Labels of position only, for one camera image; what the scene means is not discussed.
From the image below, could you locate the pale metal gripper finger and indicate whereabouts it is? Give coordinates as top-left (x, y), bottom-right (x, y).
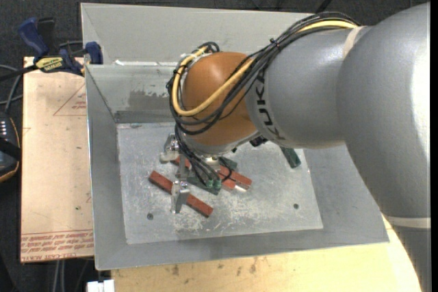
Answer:
top-left (170, 180), bottom-right (191, 215)
top-left (159, 133), bottom-right (181, 163)

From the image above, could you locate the red-brown flat block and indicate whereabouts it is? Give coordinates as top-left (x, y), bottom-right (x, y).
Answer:
top-left (172, 155), bottom-right (253, 193)
top-left (148, 170), bottom-right (214, 218)

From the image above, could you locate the grey metal bin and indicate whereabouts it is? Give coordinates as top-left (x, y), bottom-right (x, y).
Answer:
top-left (80, 2), bottom-right (390, 271)

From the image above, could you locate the brown cardboard board, red print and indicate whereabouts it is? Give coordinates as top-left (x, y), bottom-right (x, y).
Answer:
top-left (20, 56), bottom-right (95, 264)

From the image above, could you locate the black cylinder on white bracket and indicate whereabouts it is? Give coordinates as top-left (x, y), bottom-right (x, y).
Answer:
top-left (250, 134), bottom-right (269, 148)

